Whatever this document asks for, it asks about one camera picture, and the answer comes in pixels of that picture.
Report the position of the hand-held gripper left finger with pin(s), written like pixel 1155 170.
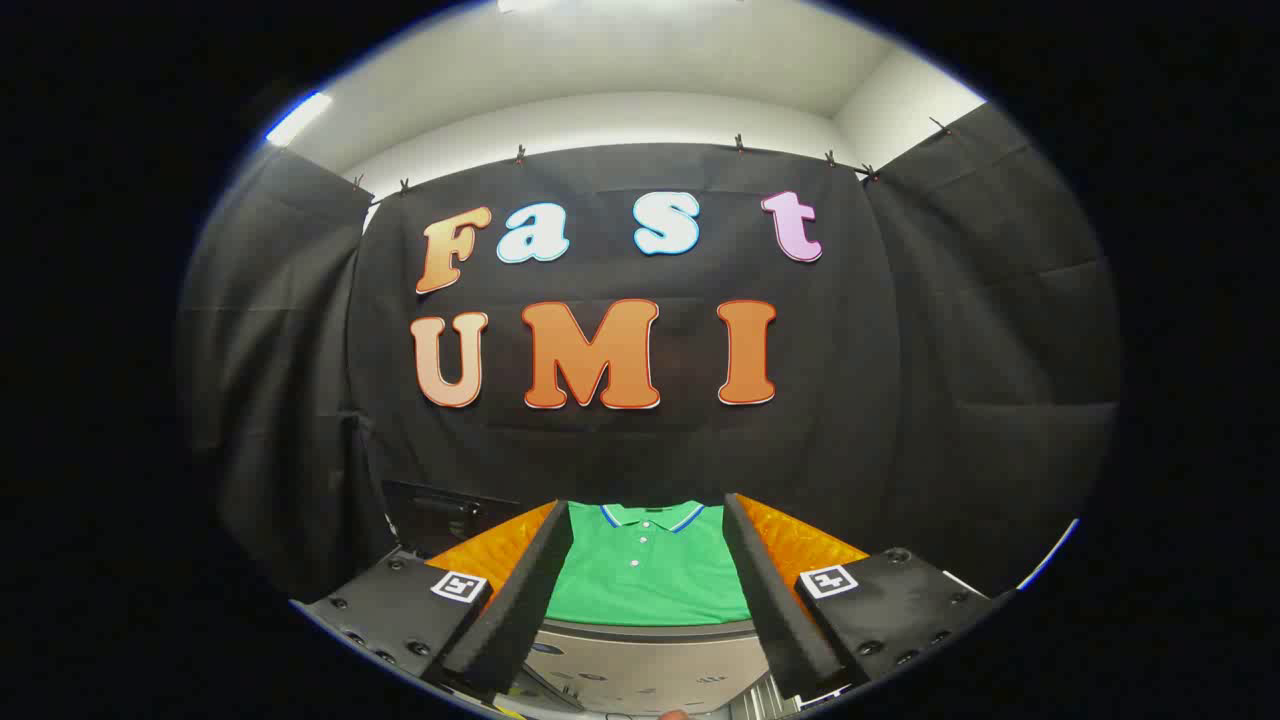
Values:
pixel 520 610

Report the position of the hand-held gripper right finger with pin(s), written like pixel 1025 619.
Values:
pixel 775 610

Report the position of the green polo shirt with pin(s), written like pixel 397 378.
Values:
pixel 650 585

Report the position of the black backdrop cloth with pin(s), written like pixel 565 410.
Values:
pixel 620 450

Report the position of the row of small cloth clips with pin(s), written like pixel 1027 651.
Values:
pixel 520 154

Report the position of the ceiling light strip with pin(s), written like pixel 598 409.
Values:
pixel 298 120

